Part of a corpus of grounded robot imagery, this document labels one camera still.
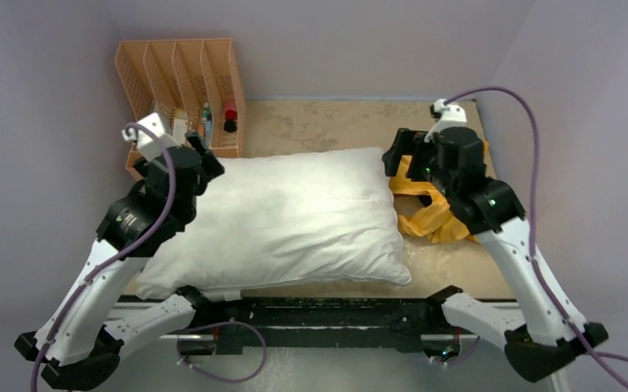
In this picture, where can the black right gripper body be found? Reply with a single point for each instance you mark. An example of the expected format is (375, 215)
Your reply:
(425, 165)

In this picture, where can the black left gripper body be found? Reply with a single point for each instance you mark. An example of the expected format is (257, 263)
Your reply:
(146, 166)

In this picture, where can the orange Mickey Mouse pillowcase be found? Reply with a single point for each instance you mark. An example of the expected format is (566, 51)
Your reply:
(423, 212)

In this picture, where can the white pillow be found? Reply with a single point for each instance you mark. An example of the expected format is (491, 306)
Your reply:
(285, 220)

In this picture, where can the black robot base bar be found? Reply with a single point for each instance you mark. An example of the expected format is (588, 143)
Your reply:
(233, 338)

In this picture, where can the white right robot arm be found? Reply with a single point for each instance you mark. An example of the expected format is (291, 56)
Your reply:
(547, 332)

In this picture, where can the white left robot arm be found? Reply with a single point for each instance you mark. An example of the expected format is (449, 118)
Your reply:
(79, 348)

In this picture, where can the red and black bottle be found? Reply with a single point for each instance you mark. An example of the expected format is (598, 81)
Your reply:
(230, 117)

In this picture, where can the teal and orange tube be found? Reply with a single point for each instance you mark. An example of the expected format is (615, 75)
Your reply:
(206, 121)

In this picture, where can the beige paper card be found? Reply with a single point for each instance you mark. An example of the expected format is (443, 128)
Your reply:
(179, 122)

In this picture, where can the pink plastic file organizer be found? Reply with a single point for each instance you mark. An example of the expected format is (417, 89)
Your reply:
(163, 75)

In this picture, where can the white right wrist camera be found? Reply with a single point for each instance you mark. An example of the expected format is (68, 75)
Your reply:
(446, 115)

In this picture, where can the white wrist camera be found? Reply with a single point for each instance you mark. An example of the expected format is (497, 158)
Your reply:
(446, 115)
(151, 135)

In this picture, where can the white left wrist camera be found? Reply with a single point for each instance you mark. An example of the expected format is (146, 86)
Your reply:
(151, 135)

